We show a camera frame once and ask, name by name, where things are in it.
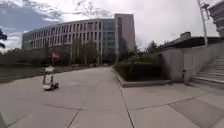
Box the dark green hedge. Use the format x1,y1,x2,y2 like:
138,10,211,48
113,49,168,82

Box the dark roofed building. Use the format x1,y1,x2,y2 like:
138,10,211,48
158,31,224,51

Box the grey concrete slab plaza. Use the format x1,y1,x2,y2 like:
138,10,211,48
0,65,224,128

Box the dark pine tree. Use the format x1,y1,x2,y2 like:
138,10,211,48
0,28,8,49

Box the small white robot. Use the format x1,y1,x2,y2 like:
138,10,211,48
41,52,62,91

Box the grey layered building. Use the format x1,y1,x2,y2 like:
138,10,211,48
208,0,224,38

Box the grass area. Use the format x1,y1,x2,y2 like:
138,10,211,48
0,64,91,84

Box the grey concrete wall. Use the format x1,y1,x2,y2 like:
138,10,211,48
160,41,224,82

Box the large grey multistorey building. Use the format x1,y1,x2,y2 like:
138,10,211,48
21,13,137,64

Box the wide concrete steps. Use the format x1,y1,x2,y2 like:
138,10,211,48
190,54,224,86

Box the concrete planter kerb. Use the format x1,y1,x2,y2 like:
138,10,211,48
111,68,174,89

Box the row of trees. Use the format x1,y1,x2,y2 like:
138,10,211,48
0,38,104,67

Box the tall lamp pole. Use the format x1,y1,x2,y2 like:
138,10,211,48
196,0,211,47

